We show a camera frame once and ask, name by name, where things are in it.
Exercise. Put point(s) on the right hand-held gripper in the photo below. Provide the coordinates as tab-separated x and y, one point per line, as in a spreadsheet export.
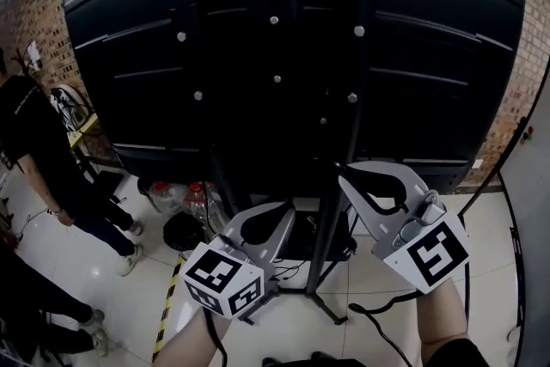
434	258

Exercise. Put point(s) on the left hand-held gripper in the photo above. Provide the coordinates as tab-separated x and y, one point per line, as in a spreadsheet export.
215	270

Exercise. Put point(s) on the person's left forearm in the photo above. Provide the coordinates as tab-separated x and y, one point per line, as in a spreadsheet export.
189	339

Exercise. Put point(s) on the person's right forearm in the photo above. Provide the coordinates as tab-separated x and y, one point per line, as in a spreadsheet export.
442	313

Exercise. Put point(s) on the clear red-capped water bottle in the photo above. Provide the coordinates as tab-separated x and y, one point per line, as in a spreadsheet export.
165	197
197	206

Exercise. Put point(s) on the black metal television stand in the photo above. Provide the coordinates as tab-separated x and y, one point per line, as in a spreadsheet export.
326	236

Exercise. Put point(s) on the yellow black hazard tape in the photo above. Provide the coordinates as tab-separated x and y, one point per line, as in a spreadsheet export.
169	296

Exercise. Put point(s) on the person's left black shoe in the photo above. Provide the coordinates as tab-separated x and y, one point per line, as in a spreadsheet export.
269	362

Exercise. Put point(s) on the person's black shoe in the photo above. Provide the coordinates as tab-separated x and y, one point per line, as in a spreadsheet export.
321	356
269	362

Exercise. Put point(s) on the person's right black shoe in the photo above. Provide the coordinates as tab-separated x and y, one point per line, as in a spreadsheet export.
321	356

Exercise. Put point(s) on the whiteboard on black stand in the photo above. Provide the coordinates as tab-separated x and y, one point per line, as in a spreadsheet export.
533	206

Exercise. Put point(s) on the person's black shirt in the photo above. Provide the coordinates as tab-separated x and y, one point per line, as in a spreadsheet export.
455	356

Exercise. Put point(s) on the light wooden standing desk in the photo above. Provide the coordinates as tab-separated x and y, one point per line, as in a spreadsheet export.
81	133

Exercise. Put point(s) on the large black television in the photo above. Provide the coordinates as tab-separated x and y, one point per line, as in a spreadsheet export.
150	56

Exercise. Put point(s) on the white rounded device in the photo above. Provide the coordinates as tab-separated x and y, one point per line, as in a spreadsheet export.
69	105

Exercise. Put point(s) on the black coat rack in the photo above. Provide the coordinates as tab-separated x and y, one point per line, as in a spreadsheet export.
23	62

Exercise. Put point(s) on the white wall outlet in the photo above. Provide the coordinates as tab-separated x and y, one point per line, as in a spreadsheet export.
477	163

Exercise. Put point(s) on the paper on brick wall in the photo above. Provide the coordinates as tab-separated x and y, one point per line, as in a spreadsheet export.
33	50

